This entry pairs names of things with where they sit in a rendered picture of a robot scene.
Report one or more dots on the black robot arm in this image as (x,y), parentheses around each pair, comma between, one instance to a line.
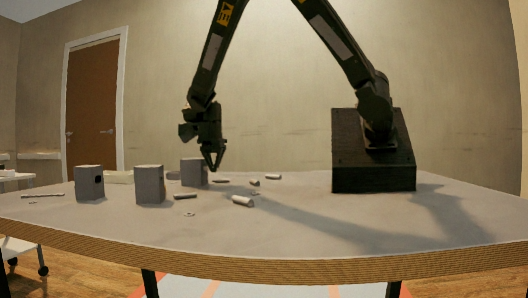
(373,99)

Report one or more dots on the white shallow square tray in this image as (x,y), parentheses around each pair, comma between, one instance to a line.
(124,177)

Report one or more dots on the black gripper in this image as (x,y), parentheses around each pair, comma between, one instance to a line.
(217,145)

